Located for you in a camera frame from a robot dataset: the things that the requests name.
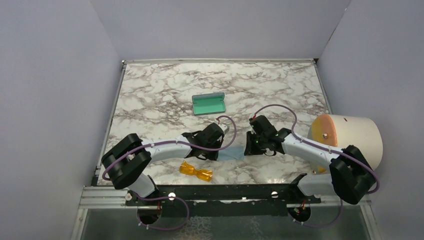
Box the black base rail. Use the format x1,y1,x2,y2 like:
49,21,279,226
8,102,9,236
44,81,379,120
125,183,321,218

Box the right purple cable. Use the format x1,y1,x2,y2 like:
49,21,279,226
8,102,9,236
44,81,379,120
251,104,381,229

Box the light blue cleaning cloth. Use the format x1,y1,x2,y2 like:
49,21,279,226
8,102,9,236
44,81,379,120
217,145,245,162

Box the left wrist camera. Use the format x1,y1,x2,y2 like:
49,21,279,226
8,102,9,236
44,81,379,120
218,123,230,135

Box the grey green glasses case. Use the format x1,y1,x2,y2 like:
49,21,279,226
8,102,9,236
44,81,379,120
191,92,226,116

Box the orange sunglasses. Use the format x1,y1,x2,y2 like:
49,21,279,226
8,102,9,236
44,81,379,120
179,161,213,182

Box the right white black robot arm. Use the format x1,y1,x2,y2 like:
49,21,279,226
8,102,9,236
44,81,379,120
244,115,377,205

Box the white cylindrical drum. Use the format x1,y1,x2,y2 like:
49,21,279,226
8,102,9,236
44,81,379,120
307,113,383,170

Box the aluminium frame rail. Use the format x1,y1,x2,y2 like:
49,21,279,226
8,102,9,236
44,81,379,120
78,183,373,210

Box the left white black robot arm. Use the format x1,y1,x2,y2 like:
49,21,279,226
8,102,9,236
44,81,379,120
101,123,229,206

